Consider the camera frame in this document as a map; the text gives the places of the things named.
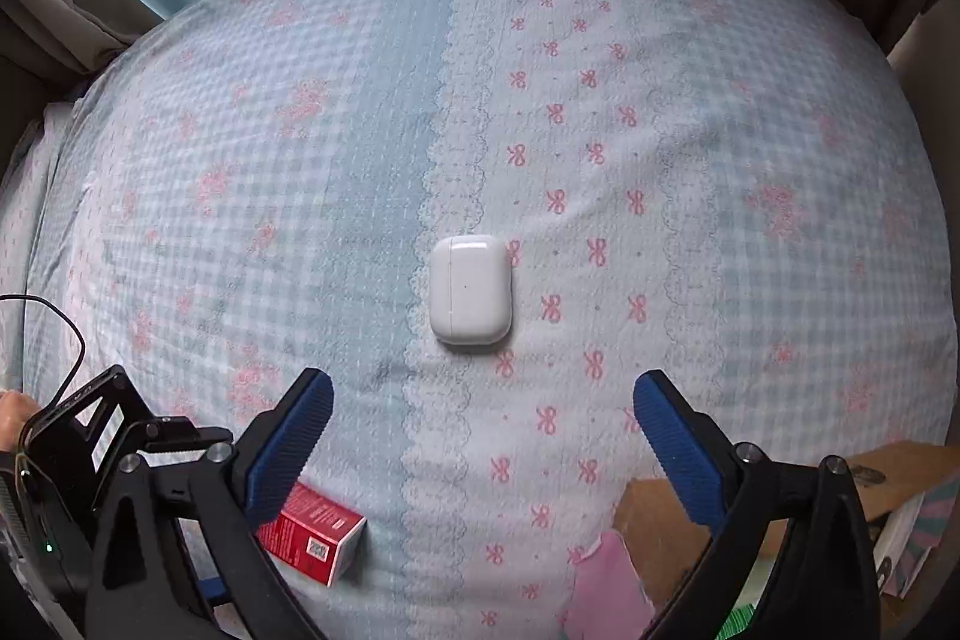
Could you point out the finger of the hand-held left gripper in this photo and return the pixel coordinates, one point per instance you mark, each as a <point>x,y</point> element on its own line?
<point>184,435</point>

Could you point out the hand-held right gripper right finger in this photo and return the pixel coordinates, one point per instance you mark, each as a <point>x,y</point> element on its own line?
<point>675,445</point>

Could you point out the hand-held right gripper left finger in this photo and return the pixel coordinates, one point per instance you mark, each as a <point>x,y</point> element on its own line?
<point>292,452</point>

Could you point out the red carton box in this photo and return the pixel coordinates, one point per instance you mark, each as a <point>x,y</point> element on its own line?
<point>319,533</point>

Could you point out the patterned cardboard box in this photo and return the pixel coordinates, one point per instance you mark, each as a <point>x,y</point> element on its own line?
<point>757,535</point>

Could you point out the green round jar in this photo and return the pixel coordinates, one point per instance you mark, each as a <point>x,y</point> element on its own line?
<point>739,621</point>

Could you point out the white earbuds case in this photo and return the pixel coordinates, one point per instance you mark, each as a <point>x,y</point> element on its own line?
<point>471,291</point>

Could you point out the person's left hand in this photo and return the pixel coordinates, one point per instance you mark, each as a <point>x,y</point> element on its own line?
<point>15,419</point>

